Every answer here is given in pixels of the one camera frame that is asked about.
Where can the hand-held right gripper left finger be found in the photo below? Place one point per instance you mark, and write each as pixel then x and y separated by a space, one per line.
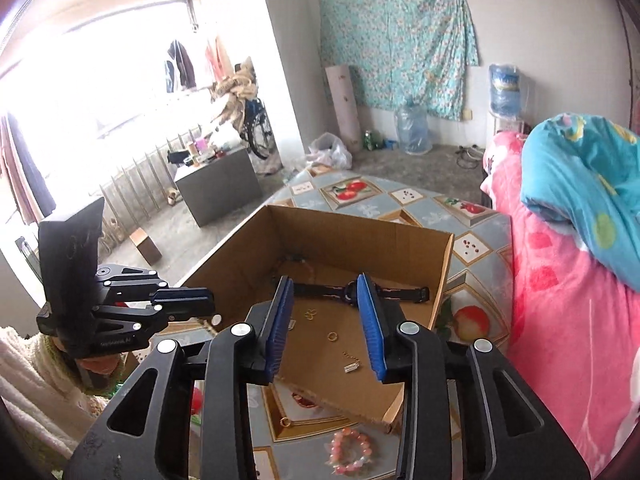
pixel 280 330

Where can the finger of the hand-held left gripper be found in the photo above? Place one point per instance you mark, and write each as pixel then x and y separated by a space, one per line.
pixel 125 325
pixel 185 295

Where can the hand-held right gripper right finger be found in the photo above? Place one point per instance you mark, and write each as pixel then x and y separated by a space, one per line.
pixel 372 330

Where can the gold clasp earring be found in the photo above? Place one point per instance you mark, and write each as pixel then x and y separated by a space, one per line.
pixel 311 314

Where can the silver abacus pendant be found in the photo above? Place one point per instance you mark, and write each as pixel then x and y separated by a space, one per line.
pixel 351 367

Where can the kids digital wristwatch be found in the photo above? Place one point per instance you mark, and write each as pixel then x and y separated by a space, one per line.
pixel 320 291

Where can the torn cardboard box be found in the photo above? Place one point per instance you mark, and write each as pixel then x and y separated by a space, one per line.
pixel 325 240

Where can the green fluffy scarf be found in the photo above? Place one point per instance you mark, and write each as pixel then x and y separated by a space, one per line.
pixel 107 375

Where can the small brown box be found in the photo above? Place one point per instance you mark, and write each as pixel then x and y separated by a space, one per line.
pixel 146 246

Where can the grey cabinet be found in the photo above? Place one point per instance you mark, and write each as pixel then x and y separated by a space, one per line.
pixel 220 190

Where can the white fluffy garment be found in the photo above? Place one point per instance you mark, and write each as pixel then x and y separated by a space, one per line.
pixel 35 390

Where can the wheelchair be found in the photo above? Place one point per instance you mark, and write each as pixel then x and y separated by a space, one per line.
pixel 257 130

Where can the white plastic bag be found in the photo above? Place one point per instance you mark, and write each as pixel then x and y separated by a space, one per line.
pixel 330 152

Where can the pink printed blanket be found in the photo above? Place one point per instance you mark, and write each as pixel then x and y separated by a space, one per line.
pixel 560 335

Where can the empty clear water jug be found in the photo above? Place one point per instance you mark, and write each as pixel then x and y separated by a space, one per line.
pixel 414 130

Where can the beige cloth bundle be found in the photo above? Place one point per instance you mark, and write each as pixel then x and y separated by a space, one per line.
pixel 232 92

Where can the dark hanging garment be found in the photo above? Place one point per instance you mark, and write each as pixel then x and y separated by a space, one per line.
pixel 181 65

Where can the pink hanging garment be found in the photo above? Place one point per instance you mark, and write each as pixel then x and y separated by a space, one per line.
pixel 217 60

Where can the white water dispenser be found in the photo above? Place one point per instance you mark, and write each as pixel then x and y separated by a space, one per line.
pixel 507 125

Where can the blue printed quilt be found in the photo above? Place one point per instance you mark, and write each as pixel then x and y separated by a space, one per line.
pixel 575 185

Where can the blue water dispenser bottle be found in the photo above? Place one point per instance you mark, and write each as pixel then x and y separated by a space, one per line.
pixel 505 90

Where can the floral wall cloth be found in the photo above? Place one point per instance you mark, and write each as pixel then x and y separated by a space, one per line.
pixel 400 45

